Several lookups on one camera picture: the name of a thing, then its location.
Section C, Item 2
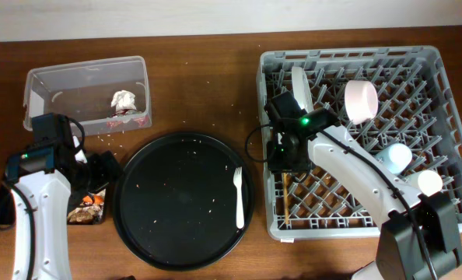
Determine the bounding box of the grey dishwasher rack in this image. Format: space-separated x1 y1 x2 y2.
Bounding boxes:
257 46 462 242

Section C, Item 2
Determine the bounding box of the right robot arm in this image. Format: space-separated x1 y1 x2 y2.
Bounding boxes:
266 108 462 279

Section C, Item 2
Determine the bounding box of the round black serving tray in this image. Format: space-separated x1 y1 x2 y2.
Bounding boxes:
113 132 255 271

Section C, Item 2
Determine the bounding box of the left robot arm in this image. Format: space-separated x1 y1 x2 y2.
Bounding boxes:
2 146 123 279

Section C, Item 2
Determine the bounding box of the red snack wrapper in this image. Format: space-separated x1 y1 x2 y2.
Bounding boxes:
107 109 149 128

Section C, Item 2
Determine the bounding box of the cream plastic cup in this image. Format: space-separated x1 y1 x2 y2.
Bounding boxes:
405 170 443 196

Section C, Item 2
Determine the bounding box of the grey plate with food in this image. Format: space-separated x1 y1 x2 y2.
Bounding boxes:
291 66 313 113

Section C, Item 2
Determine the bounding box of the black rectangular tray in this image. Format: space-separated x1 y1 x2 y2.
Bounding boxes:
0 176 109 231

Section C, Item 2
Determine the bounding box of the wooden chopstick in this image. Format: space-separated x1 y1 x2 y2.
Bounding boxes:
282 173 290 225

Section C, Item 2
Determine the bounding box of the white tissue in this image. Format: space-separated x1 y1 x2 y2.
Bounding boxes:
110 90 137 111

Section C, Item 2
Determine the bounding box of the orange carrot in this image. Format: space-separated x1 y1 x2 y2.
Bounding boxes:
82 194 104 205

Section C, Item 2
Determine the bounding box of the light blue plastic cup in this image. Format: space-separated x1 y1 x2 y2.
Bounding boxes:
375 143 412 174

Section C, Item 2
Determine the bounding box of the white plastic fork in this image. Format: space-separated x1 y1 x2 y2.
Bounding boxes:
233 166 245 229

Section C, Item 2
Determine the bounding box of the clear plastic waste bin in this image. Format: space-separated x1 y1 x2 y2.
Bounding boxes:
23 56 152 135

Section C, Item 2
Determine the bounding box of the pink shallow bowl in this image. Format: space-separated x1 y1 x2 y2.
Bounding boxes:
344 80 379 124

